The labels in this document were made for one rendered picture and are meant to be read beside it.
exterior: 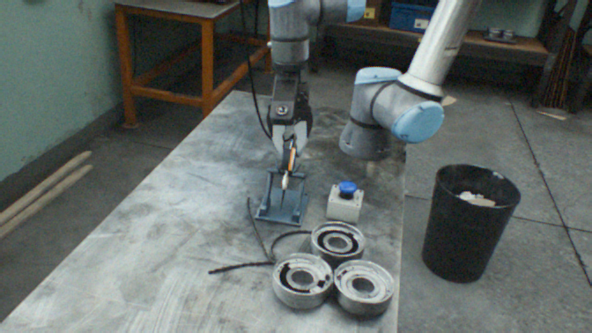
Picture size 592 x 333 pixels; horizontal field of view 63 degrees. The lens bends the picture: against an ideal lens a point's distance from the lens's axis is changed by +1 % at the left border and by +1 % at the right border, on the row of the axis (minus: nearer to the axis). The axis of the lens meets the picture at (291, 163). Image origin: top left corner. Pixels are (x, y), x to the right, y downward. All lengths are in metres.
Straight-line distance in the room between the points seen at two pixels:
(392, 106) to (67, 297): 0.79
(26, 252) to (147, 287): 1.47
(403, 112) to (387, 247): 0.33
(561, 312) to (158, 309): 1.83
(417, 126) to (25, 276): 1.64
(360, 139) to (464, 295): 1.10
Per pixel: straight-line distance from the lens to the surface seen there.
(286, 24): 0.93
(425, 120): 1.17
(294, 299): 0.84
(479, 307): 2.20
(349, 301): 0.84
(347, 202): 1.05
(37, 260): 2.28
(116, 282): 0.92
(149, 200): 1.11
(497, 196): 2.29
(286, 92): 0.95
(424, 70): 1.17
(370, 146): 1.31
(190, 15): 2.82
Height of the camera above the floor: 1.42
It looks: 30 degrees down
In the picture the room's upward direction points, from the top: 6 degrees clockwise
